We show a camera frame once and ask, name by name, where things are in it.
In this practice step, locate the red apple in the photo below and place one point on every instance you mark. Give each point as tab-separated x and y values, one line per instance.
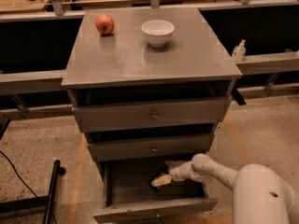
104	24

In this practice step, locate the top grey drawer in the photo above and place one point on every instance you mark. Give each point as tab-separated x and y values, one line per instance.
102	118

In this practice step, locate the grey metal right rail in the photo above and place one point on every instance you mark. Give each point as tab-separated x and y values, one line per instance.
269	63

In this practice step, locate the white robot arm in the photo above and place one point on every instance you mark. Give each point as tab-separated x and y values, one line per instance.
260	196

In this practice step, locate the grey metal rail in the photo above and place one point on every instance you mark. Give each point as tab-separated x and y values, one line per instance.
31	82
269	63

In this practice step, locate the middle grey drawer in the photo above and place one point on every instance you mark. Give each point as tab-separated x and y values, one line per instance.
151	147

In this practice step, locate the clear sanitizer pump bottle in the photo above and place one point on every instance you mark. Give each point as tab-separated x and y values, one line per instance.
239	52

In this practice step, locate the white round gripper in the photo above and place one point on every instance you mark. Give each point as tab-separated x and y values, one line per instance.
175	173

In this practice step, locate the white ceramic bowl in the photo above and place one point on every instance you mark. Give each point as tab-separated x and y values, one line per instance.
157	32

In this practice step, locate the black rxbar chocolate wrapper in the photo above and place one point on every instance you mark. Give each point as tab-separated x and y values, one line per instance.
160	179

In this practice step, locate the grey metal drawer cabinet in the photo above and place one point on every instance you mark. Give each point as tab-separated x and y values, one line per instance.
124	68

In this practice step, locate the grey metal left rail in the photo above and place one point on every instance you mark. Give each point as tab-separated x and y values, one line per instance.
31	82

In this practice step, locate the bottom grey open drawer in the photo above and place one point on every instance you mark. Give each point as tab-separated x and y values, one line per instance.
128	194

